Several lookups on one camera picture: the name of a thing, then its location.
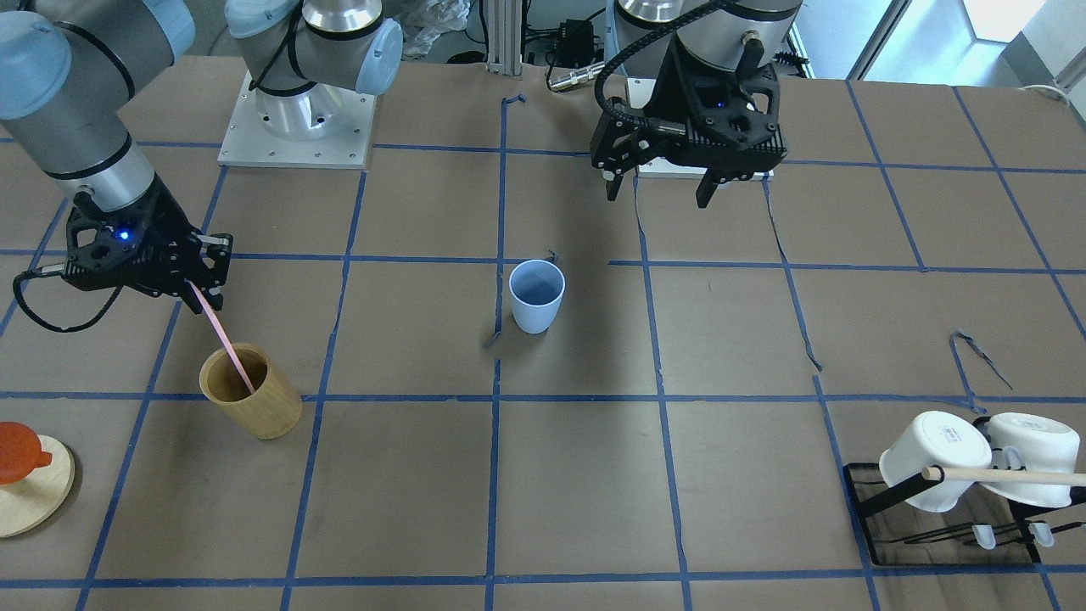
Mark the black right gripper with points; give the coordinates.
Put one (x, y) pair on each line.
(161, 227)

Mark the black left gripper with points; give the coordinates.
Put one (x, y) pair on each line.
(676, 90)

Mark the pink chopstick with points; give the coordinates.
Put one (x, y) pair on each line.
(221, 334)

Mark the light blue plastic cup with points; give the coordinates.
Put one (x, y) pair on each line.
(537, 289)

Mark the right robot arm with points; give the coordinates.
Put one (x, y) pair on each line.
(70, 66)

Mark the bamboo chopstick holder cup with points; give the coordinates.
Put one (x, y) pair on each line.
(269, 411)

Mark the orange mug on stand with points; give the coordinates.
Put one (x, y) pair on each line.
(21, 452)

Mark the white mug on rack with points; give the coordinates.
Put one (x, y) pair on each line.
(1042, 445)
(934, 439)

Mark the wooden rack rod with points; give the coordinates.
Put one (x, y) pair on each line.
(1023, 476)

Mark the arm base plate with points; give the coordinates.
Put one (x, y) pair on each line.
(325, 128)
(710, 141)

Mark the aluminium frame post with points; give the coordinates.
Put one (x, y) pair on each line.
(504, 36)

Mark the black wire mug rack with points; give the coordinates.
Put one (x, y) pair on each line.
(982, 531)

